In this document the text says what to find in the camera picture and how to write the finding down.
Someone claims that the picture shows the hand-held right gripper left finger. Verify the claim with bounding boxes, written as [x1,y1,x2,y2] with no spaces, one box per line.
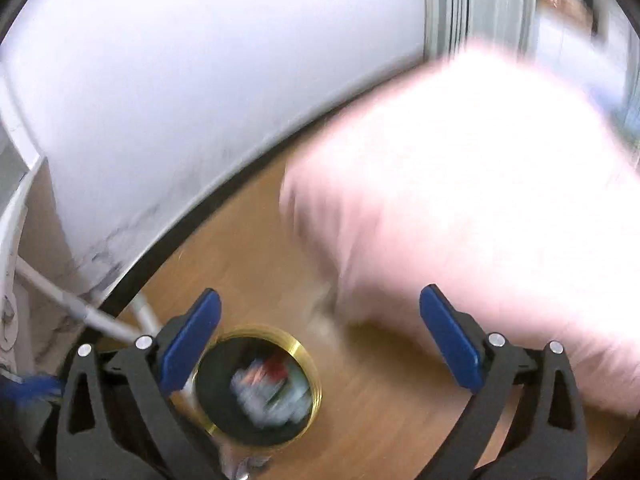
[56,287,223,480]

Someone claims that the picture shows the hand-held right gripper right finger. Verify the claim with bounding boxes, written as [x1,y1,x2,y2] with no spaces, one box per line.
[419,284,589,480]

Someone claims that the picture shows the pink blanket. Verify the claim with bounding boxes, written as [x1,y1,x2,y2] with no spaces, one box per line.
[279,42,640,417]

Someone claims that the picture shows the black bin with gold rim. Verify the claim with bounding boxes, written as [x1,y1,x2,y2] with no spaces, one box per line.
[192,325,321,449]

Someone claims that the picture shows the white metal rod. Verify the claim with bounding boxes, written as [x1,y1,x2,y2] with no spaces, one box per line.
[15,259,142,342]

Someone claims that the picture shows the heap of wrappers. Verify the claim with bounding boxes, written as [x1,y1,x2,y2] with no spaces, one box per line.
[230,355,309,427]

